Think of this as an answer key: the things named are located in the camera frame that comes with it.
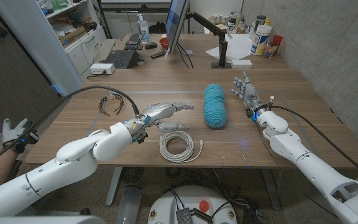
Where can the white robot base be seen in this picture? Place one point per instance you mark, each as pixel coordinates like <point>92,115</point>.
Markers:
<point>191,199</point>

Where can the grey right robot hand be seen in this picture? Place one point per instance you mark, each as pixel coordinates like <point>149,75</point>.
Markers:
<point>251,94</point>

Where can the pink sticky note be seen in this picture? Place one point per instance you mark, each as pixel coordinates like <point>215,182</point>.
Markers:
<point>188,52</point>

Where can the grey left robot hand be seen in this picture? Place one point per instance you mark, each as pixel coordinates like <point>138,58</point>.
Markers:
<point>154,113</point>

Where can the red bowl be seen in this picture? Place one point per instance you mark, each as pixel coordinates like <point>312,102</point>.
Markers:
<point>164,42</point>

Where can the red cup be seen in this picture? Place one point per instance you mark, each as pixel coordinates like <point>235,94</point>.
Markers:
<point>277,40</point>

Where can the white paper sheet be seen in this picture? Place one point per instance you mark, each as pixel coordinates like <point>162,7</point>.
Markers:
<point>238,46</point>

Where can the black bag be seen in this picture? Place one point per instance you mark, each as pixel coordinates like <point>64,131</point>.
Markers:
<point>157,28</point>

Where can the small black keyboard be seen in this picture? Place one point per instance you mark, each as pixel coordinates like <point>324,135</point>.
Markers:
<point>133,40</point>

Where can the red stop button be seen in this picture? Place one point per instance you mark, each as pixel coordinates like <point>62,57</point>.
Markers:
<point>204,205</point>

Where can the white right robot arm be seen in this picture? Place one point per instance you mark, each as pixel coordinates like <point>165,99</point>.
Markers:
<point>306,165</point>

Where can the white power strip box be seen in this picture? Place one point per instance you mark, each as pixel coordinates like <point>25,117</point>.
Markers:
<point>102,68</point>

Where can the teal yarn skein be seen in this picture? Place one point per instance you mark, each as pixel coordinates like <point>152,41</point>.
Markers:
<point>214,105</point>

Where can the flat white box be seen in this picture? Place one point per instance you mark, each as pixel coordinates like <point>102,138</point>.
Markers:
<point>241,63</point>

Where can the clear glass jar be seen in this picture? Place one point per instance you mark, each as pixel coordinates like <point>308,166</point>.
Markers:
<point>270,49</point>

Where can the yellow bottle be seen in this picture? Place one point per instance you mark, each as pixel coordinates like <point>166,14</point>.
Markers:
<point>267,21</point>

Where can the large black keyboard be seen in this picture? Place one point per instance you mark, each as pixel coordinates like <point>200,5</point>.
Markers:
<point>120,58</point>

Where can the beige cloth bag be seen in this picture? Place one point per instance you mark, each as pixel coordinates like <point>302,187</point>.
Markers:
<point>106,48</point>

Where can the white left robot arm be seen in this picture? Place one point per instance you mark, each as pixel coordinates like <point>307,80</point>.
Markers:
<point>73,155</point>

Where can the cardboard box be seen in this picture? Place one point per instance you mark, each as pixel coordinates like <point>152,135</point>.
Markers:
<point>71,35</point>

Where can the person's white gloved hand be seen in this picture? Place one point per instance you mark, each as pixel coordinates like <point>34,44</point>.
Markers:
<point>11,133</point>

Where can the dark brown scalloped headband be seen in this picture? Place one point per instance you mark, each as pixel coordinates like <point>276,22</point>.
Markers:
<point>101,105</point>

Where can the computer monitor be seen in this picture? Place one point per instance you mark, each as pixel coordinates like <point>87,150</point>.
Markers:
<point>176,21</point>

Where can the black glove tracker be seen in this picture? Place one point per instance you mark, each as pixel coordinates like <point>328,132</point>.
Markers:
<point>31,137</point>

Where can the dark lidded canister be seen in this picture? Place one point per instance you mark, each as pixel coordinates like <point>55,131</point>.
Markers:
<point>259,20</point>

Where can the white shelf cabinet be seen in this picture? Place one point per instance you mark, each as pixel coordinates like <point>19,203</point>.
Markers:
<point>36,46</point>

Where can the white wipes canister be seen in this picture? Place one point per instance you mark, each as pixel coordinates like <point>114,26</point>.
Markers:
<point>260,39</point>

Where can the grey slanted table leg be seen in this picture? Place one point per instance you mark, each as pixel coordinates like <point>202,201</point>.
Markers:
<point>113,186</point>
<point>270,188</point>

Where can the grey ribbed metal block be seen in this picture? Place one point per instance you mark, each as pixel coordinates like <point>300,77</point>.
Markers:
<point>184,216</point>

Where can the black computer mouse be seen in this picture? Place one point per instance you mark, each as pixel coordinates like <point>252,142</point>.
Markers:
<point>150,45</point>

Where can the black remote control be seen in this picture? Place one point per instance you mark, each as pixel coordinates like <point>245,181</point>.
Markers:
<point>158,54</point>

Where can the clear hand sanitizer bottle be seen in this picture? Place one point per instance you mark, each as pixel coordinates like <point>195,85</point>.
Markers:
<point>143,31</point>

